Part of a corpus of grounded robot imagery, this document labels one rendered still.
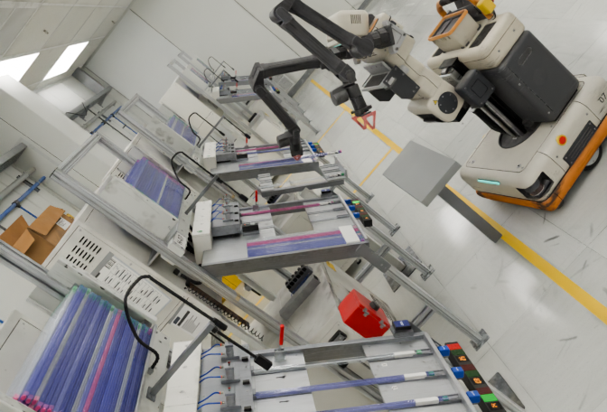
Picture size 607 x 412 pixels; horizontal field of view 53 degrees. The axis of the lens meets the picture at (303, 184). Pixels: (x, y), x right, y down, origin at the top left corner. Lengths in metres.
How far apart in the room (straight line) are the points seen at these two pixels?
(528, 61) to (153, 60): 8.23
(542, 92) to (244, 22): 7.89
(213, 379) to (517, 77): 1.94
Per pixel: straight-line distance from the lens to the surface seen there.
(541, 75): 3.02
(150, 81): 10.58
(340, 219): 2.92
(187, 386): 1.64
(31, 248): 2.66
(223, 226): 2.84
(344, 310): 2.28
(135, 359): 1.64
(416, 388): 1.72
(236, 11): 10.44
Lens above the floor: 1.77
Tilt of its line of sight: 16 degrees down
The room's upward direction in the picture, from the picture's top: 52 degrees counter-clockwise
